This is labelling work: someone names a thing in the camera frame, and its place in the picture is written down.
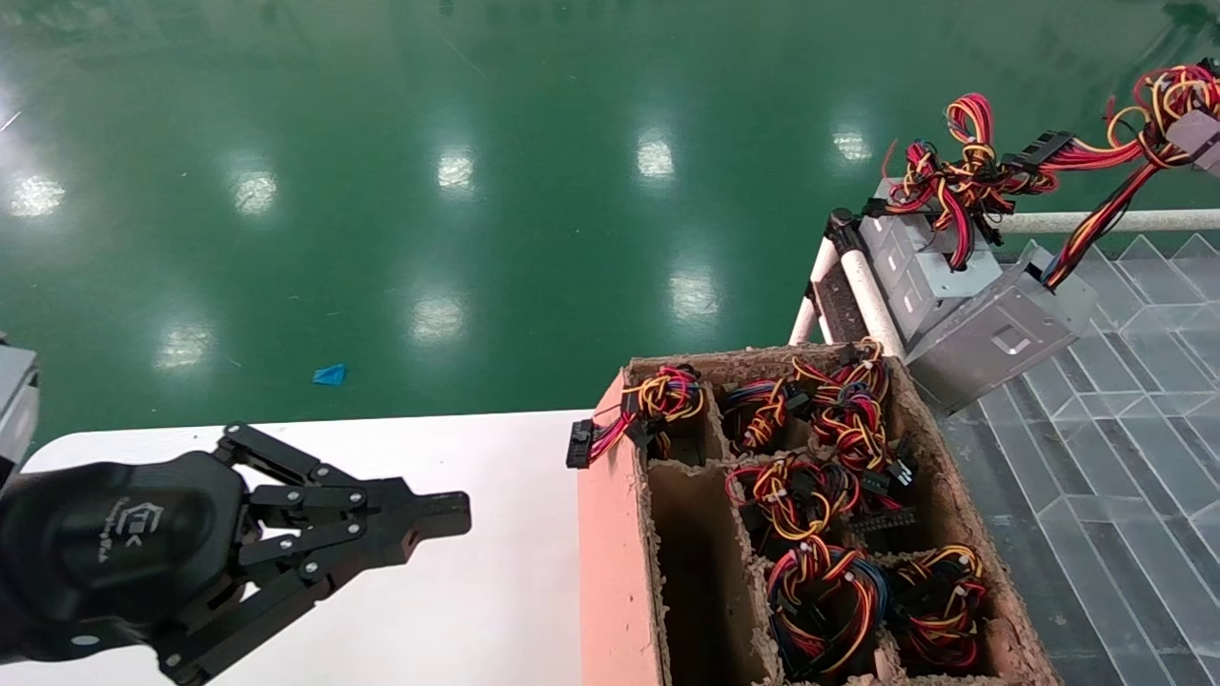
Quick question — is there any brown cardboard divider box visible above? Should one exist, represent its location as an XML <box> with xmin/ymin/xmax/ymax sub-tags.
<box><xmin>577</xmin><ymin>345</ymin><xmax>1061</xmax><ymax>686</ymax></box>

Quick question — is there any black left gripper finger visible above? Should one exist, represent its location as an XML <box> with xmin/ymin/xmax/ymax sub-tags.
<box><xmin>214</xmin><ymin>422</ymin><xmax>473</xmax><ymax>528</ymax></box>

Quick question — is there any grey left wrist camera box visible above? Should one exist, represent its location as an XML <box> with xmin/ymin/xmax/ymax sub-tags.
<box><xmin>0</xmin><ymin>343</ymin><xmax>42</xmax><ymax>487</ymax></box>

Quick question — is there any power supply with coloured cables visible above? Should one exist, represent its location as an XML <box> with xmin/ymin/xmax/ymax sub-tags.
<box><xmin>796</xmin><ymin>338</ymin><xmax>921</xmax><ymax>492</ymax></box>
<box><xmin>886</xmin><ymin>545</ymin><xmax>987</xmax><ymax>670</ymax></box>
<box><xmin>724</xmin><ymin>455</ymin><xmax>918</xmax><ymax>561</ymax></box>
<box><xmin>905</xmin><ymin>62</ymin><xmax>1220</xmax><ymax>415</ymax></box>
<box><xmin>722</xmin><ymin>376</ymin><xmax>811</xmax><ymax>454</ymax></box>
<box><xmin>567</xmin><ymin>365</ymin><xmax>708</xmax><ymax>470</ymax></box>
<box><xmin>765</xmin><ymin>538</ymin><xmax>889</xmax><ymax>682</ymax></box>
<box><xmin>858</xmin><ymin>92</ymin><xmax>1061</xmax><ymax>346</ymax></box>

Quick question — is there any clear plastic divider tray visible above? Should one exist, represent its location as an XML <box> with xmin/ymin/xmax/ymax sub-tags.
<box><xmin>929</xmin><ymin>233</ymin><xmax>1220</xmax><ymax>686</ymax></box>

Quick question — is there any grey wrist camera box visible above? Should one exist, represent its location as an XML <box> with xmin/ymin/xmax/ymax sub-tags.
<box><xmin>0</xmin><ymin>343</ymin><xmax>42</xmax><ymax>487</ymax></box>
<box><xmin>1168</xmin><ymin>110</ymin><xmax>1220</xmax><ymax>179</ymax></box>

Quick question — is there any long white rack pipe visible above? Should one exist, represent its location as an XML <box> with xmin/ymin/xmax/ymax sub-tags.
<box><xmin>996</xmin><ymin>210</ymin><xmax>1220</xmax><ymax>236</ymax></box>

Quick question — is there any black pipe joint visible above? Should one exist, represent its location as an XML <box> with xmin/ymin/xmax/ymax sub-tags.
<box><xmin>824</xmin><ymin>208</ymin><xmax>866</xmax><ymax>258</ymax></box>

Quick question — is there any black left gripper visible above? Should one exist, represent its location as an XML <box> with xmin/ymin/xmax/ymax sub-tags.
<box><xmin>0</xmin><ymin>451</ymin><xmax>473</xmax><ymax>686</ymax></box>

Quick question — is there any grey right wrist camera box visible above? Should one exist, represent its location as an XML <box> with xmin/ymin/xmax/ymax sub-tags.
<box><xmin>1168</xmin><ymin>110</ymin><xmax>1220</xmax><ymax>179</ymax></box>

